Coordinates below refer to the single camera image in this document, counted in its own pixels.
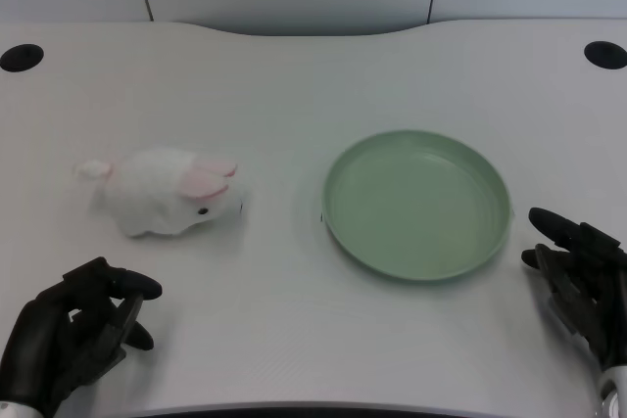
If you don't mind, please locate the black table cable grommet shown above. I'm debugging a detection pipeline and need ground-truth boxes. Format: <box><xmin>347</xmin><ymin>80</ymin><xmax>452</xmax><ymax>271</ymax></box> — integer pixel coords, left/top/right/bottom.
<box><xmin>583</xmin><ymin>40</ymin><xmax>627</xmax><ymax>70</ymax></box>
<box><xmin>0</xmin><ymin>43</ymin><xmax>45</xmax><ymax>73</ymax></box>

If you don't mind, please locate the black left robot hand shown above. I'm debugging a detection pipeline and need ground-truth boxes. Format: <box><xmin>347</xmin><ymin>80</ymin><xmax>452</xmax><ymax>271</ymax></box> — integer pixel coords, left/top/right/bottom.
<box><xmin>0</xmin><ymin>255</ymin><xmax>164</xmax><ymax>417</ymax></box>

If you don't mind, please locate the green round plate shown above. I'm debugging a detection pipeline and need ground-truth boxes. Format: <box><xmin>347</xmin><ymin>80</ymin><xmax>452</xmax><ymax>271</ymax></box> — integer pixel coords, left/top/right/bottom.
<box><xmin>320</xmin><ymin>129</ymin><xmax>515</xmax><ymax>285</ymax></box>

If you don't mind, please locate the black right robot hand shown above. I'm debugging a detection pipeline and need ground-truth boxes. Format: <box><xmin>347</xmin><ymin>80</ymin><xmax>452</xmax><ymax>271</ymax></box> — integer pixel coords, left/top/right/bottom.
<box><xmin>520</xmin><ymin>207</ymin><xmax>627</xmax><ymax>374</ymax></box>

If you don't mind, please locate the white plush rabbit doll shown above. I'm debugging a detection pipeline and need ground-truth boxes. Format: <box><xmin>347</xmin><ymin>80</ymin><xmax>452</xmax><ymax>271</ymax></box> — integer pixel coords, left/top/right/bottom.
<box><xmin>73</xmin><ymin>146</ymin><xmax>246</xmax><ymax>239</ymax></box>

